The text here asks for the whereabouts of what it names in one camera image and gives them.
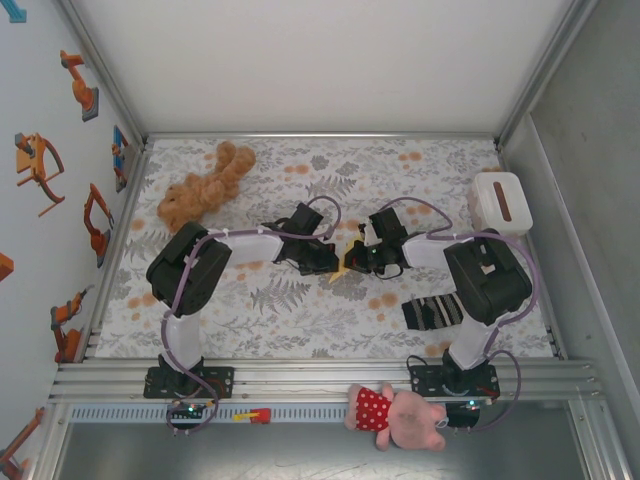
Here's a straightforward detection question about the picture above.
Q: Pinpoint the black white striped sock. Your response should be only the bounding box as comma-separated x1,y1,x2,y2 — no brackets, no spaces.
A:
401,293,466,332

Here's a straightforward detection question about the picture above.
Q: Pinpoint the perforated grey cable duct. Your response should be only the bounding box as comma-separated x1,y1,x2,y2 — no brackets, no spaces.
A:
68,405,351,424

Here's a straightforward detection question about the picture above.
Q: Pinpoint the floral patterned table mat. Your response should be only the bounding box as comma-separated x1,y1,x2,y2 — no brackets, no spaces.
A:
94,137,554,360

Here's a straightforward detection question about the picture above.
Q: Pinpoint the wide grooved aluminium rail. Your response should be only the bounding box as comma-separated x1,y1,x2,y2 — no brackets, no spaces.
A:
48,357,607,405

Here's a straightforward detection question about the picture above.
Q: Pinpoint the pink plush pig red dress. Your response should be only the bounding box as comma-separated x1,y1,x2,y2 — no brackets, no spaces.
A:
343,381,448,454

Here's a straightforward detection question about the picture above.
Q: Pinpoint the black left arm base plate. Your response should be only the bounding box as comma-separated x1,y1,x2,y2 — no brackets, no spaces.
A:
143,366,236,400

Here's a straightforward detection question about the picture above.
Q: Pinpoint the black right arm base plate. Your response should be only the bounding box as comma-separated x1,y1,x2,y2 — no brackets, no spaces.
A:
408,363,500,401

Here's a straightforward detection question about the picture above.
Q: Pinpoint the slim aluminium side rail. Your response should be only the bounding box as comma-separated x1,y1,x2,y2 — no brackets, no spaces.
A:
82,144,151,361

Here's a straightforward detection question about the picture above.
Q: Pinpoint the brown teddy bear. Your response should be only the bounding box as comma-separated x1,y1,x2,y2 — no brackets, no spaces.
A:
156,140,257,234

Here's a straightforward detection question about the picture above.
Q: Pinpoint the aluminium frame post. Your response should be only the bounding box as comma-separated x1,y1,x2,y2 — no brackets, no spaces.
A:
493,0,600,151
58,0,154,151

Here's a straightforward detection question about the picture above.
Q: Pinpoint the orange curved gripper wall sticker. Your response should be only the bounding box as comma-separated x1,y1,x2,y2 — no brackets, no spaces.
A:
13,132,66,217

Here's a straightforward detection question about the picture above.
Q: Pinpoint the blue orange wall sticker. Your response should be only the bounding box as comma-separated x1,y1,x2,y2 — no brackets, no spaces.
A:
110,124,132,194

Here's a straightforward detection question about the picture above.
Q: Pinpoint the yellow paper sheet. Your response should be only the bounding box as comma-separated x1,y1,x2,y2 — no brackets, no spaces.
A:
327,238,369,285

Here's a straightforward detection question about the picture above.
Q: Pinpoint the white tissue box brown slot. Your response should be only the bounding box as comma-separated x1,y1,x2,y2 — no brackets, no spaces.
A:
469,171,534,246

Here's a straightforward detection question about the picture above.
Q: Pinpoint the thin aluminium frame rail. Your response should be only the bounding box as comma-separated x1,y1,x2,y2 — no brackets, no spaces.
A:
144,131,501,142

